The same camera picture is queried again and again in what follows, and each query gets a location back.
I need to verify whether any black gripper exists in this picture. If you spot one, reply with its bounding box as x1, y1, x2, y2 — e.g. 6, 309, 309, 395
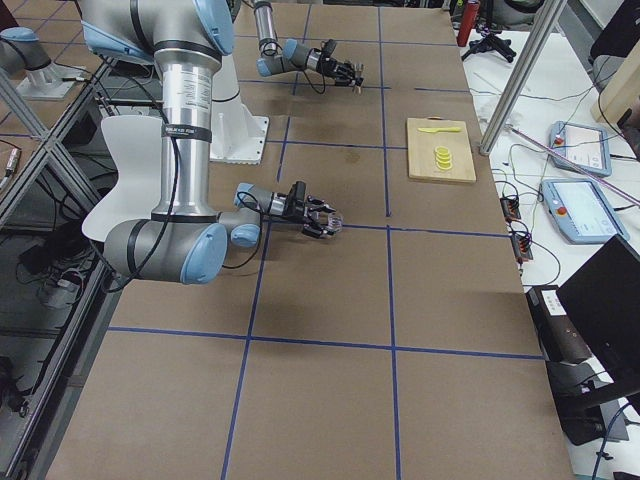
316, 57, 364, 93
283, 196, 342, 239

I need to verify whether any steel jigger measuring cup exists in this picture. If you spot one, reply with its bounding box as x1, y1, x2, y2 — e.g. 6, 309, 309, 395
353, 63, 364, 95

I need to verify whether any clear glass cup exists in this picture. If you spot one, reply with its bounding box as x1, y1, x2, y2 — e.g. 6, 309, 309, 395
325, 212, 343, 229

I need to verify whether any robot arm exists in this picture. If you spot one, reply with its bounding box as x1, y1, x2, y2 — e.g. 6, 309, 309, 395
246, 1, 364, 94
79, 1, 342, 292

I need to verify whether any yellow plastic knife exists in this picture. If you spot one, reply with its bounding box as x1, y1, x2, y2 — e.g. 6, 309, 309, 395
417, 126, 462, 134

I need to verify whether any bamboo cutting board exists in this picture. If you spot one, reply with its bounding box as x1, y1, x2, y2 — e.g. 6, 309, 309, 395
406, 118, 476, 183

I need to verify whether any red cylinder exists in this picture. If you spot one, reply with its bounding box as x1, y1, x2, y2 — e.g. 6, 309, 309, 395
457, 0, 480, 47

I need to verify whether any white plastic chair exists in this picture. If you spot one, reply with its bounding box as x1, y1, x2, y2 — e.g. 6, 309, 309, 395
82, 115, 162, 242

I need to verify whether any far teach pendant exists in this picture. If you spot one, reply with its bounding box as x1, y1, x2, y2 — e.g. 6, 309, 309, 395
549, 121, 612, 177

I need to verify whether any teach pendant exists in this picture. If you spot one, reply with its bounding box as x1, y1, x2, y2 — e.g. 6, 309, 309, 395
540, 179, 630, 245
549, 121, 612, 177

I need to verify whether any near teach pendant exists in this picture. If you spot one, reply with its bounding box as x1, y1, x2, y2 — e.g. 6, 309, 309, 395
540, 179, 630, 245

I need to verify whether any black power box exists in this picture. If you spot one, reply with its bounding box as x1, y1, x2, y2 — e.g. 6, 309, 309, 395
526, 285, 591, 365

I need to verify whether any black monitor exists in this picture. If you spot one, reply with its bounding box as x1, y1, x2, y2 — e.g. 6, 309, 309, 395
557, 235, 640, 381

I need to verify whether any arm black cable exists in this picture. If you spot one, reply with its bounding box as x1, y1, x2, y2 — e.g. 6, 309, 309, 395
301, 64, 332, 95
94, 74, 274, 294

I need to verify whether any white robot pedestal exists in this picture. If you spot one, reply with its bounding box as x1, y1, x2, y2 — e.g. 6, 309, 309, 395
210, 55, 269, 165

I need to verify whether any black camera tripod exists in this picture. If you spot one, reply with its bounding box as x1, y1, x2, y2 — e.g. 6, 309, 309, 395
461, 33, 517, 63

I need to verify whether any aluminium frame post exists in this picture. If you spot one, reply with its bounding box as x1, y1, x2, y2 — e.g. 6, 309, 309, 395
479, 0, 567, 156

